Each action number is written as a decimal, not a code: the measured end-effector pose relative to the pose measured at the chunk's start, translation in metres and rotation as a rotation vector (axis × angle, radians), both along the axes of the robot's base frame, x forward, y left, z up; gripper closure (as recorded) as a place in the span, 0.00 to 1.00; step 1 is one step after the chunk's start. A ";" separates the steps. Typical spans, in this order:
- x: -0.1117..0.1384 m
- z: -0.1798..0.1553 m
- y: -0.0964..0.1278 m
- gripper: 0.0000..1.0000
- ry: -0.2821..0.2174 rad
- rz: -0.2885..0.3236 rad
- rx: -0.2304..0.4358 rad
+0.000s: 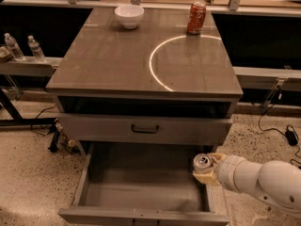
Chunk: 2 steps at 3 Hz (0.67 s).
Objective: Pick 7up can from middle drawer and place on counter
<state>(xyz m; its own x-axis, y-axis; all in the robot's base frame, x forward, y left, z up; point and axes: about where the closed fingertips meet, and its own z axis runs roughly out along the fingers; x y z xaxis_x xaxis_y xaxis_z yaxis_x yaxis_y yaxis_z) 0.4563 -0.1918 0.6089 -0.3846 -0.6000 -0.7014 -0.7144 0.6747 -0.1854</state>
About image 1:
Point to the grey side shelf right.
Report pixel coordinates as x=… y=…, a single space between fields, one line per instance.
x=262 y=78

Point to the black drawer handle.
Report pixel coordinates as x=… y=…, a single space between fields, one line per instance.
x=146 y=130

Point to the grey drawer cabinet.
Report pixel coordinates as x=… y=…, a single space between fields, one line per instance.
x=155 y=70

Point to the black tool on floor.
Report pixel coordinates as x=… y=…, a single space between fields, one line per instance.
x=60 y=138

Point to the grey side shelf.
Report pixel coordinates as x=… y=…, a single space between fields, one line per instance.
x=262 y=78
x=30 y=67

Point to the upper grey drawer front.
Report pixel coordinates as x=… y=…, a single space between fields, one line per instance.
x=174 y=131

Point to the orange soda can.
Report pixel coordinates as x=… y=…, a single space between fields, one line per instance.
x=196 y=18

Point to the white ceramic bowl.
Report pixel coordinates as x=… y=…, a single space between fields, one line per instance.
x=129 y=16

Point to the silver green 7up can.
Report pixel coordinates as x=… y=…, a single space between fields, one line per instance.
x=202 y=163

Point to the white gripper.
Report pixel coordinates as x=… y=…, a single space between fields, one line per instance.
x=228 y=171

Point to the black power adapter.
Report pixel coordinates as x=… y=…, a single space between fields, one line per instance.
x=291 y=136

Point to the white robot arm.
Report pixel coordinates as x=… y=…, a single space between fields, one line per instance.
x=275 y=183

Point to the right clear water bottle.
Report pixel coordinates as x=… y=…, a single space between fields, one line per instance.
x=36 y=49

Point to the clear water bottle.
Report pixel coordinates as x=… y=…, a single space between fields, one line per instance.
x=13 y=47
x=36 y=49

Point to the grey side shelf left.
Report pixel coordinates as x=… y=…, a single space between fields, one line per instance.
x=30 y=67

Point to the open lower grey drawer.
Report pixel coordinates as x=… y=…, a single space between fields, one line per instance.
x=126 y=184

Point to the left clear water bottle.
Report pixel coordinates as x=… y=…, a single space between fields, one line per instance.
x=13 y=47

